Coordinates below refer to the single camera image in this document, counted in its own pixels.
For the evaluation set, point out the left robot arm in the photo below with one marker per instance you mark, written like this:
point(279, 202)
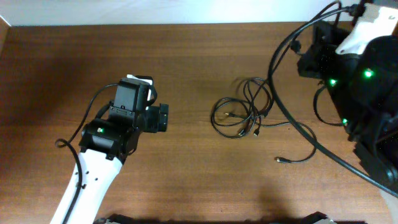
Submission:
point(105, 144)

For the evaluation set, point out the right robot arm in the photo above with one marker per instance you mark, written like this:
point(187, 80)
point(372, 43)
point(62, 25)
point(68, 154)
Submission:
point(363, 89)

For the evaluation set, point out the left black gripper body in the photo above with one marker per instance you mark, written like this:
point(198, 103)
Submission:
point(155, 120)

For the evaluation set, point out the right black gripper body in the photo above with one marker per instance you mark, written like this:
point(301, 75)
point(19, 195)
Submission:
point(321, 63)

